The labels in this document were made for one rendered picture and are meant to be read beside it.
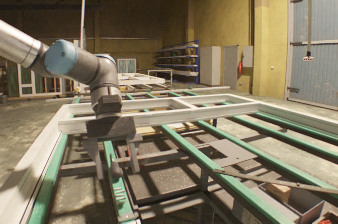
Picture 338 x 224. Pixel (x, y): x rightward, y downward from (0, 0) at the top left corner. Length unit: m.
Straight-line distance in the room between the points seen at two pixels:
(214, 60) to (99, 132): 9.83
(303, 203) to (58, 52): 1.11
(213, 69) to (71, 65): 9.83
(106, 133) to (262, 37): 7.71
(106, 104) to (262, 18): 7.85
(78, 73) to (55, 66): 0.06
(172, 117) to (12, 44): 0.90
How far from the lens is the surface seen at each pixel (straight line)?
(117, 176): 0.64
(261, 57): 7.96
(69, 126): 1.12
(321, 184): 0.76
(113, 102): 0.49
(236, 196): 0.64
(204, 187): 1.11
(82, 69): 0.54
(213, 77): 10.25
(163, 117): 1.17
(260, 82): 7.98
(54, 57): 0.54
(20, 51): 0.62
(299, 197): 1.08
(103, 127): 0.53
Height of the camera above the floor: 1.23
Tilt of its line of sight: 10 degrees down
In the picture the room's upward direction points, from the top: straight up
